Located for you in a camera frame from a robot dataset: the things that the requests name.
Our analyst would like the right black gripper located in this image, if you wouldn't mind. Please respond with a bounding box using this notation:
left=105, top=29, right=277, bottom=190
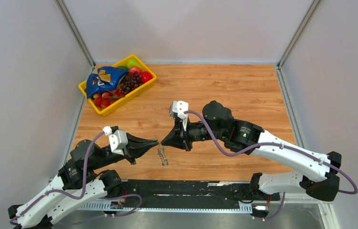
left=161, top=116, right=225, bottom=152

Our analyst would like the purple grape bunch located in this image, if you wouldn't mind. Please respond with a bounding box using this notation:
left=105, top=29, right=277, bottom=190
left=120, top=71, right=143, bottom=94

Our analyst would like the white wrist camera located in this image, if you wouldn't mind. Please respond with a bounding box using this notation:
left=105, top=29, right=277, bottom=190
left=169, top=101, right=189, bottom=131
left=102, top=126, right=128, bottom=156

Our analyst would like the red cherries pile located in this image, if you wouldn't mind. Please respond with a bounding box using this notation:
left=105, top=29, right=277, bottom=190
left=91, top=89, right=126, bottom=109

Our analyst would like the yellow plastic basket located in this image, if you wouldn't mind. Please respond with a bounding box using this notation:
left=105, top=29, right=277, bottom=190
left=78, top=54, right=157, bottom=116

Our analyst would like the white slotted cable duct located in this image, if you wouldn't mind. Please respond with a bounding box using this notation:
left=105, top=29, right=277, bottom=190
left=76, top=200, right=253, bottom=214

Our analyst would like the green apple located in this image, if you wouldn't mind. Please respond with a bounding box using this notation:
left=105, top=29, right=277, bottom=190
left=126, top=58, right=141, bottom=69

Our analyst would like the red tomato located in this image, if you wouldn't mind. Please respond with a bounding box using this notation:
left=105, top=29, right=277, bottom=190
left=141, top=71, right=153, bottom=83

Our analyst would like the blue chip bag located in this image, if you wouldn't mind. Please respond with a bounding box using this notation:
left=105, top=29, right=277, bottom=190
left=86, top=66, right=129, bottom=98

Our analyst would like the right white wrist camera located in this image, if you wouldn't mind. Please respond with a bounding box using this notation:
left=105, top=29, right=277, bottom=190
left=169, top=101, right=189, bottom=131

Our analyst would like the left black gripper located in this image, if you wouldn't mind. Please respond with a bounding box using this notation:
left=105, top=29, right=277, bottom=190
left=91, top=131, right=159, bottom=169

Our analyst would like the red apple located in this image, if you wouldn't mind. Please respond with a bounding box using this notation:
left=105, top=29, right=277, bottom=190
left=129, top=66, right=142, bottom=74

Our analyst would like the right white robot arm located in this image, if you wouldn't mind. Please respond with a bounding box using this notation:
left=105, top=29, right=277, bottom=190
left=162, top=101, right=341, bottom=202

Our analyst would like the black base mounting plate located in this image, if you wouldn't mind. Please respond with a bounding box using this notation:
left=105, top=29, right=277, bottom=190
left=107, top=179, right=269, bottom=208

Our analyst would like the large keyring with small rings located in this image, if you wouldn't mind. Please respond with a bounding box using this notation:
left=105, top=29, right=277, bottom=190
left=155, top=134, right=168, bottom=167

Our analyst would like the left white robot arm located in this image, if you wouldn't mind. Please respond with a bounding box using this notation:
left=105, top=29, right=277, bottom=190
left=8, top=126, right=158, bottom=229

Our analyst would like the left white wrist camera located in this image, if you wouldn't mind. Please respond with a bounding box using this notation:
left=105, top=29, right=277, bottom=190
left=102, top=126, right=128, bottom=156

